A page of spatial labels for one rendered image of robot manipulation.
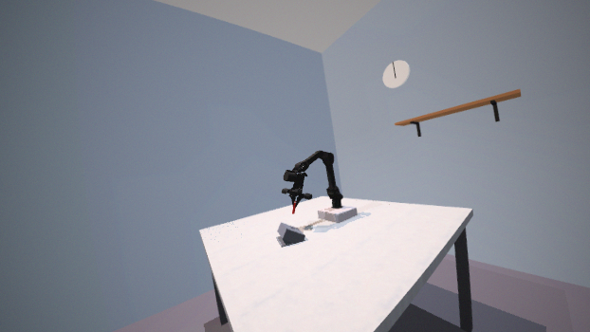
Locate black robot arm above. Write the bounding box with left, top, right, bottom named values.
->
left=284, top=150, right=343, bottom=209

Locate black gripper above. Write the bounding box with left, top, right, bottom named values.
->
left=282, top=182, right=312, bottom=208

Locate grey sloped panel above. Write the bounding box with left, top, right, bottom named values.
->
left=276, top=223, right=305, bottom=248

